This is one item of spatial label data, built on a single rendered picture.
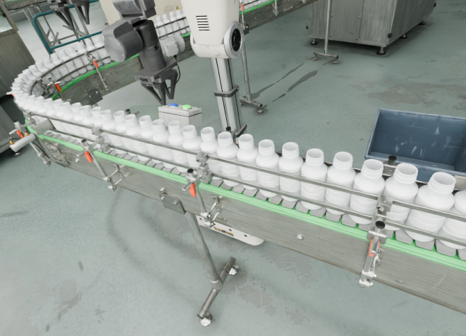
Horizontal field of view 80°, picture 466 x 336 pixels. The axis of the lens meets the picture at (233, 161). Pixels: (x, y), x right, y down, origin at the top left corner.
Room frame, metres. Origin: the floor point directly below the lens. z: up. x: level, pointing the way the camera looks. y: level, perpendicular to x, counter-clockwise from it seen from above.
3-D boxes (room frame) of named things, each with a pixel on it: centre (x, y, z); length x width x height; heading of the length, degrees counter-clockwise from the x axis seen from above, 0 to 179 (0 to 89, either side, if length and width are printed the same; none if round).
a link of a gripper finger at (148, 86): (0.71, 0.15, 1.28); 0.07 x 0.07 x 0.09; 54
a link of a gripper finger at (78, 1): (1.11, 0.42, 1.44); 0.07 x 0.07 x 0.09; 55
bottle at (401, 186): (0.36, -0.33, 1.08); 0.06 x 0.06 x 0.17
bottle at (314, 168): (0.46, -0.18, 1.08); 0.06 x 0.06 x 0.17
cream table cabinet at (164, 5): (5.01, 0.89, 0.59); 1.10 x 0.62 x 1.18; 126
